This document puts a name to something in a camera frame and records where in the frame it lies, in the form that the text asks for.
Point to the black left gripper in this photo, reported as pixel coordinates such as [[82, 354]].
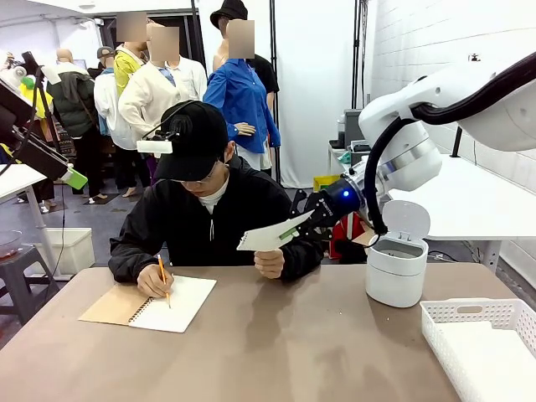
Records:
[[12, 109]]

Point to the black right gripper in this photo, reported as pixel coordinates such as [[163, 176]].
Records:
[[337, 203]]

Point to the white notebook paper sheet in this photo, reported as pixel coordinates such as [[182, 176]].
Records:
[[264, 236]]

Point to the orange pencil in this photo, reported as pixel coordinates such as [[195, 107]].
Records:
[[161, 264]]

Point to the spiral notebook brown cover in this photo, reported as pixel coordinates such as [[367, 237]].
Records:
[[184, 310]]

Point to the person's right forearm black sleeve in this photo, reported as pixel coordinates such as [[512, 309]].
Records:
[[125, 259]]

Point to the person's left forearm black sleeve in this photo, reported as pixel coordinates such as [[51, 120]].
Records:
[[303, 255]]

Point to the person's left hand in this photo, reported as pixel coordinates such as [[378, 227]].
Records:
[[270, 264]]

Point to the person's right hand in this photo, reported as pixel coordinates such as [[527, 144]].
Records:
[[153, 282]]

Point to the white table with legs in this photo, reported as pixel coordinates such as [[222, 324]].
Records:
[[17, 180]]

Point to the black bag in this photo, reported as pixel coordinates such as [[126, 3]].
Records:
[[352, 253]]

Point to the seated person black jacket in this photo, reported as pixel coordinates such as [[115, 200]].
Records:
[[251, 209]]

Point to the brown cardboard piece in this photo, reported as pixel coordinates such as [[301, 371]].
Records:
[[363, 238]]

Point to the small white side table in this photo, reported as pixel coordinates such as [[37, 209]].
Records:
[[333, 153]]

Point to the green cloth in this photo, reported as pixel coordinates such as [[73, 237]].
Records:
[[344, 158]]

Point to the grey tray with black items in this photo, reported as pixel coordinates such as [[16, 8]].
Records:
[[359, 148]]

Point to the white bottle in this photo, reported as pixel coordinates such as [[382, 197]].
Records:
[[341, 130]]

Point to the clear glass bowl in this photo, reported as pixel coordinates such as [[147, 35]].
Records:
[[8, 247]]

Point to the white storage bin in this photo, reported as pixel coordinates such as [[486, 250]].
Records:
[[75, 251]]

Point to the grey box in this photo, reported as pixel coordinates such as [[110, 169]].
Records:
[[352, 125]]

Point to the white lidded trash bin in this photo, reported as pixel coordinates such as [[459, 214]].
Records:
[[395, 276]]

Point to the grey plastic stool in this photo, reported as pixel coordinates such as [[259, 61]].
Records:
[[21, 268]]

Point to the mannequin in cream cardigan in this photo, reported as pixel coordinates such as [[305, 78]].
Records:
[[146, 100]]

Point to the black baseball cap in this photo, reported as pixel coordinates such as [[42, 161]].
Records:
[[197, 142]]

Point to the mannequin in blue shirt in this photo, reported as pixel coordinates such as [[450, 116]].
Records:
[[243, 92]]

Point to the mannequin in black t-shirt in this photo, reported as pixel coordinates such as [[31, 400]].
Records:
[[268, 75]]

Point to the large white table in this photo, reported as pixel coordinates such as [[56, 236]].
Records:
[[469, 201]]

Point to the black light stand pole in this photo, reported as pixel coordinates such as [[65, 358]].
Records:
[[357, 63], [197, 25], [274, 42]]

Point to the mannequin in white shirt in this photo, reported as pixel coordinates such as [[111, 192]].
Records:
[[196, 81]]

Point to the white perforated plastic basket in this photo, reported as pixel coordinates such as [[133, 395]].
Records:
[[439, 347]]

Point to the black bucket hat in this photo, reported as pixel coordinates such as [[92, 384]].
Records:
[[230, 10]]

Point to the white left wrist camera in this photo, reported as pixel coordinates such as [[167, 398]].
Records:
[[51, 74]]

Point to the white head-mounted camera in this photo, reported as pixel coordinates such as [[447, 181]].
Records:
[[154, 146]]

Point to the black tripod with small camera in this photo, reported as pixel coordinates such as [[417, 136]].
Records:
[[457, 144]]

